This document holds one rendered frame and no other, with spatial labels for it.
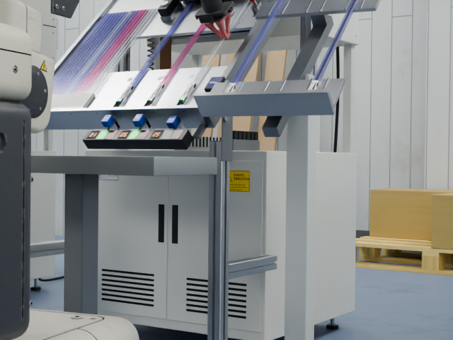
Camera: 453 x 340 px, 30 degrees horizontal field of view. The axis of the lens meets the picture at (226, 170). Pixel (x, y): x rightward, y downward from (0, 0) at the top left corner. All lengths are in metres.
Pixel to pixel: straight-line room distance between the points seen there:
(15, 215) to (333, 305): 1.69
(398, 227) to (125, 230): 2.58
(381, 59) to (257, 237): 3.39
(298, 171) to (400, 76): 3.55
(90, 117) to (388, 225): 2.93
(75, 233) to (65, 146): 4.41
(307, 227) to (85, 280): 0.57
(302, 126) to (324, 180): 0.66
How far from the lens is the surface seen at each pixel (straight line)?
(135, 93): 2.43
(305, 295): 2.18
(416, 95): 5.62
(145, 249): 2.71
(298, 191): 2.16
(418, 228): 5.00
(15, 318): 1.43
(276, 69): 5.69
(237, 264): 2.26
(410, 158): 5.62
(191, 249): 2.61
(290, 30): 2.82
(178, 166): 1.79
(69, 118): 2.50
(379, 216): 5.08
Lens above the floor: 0.60
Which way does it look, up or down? 1 degrees down
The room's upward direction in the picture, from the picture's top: 1 degrees clockwise
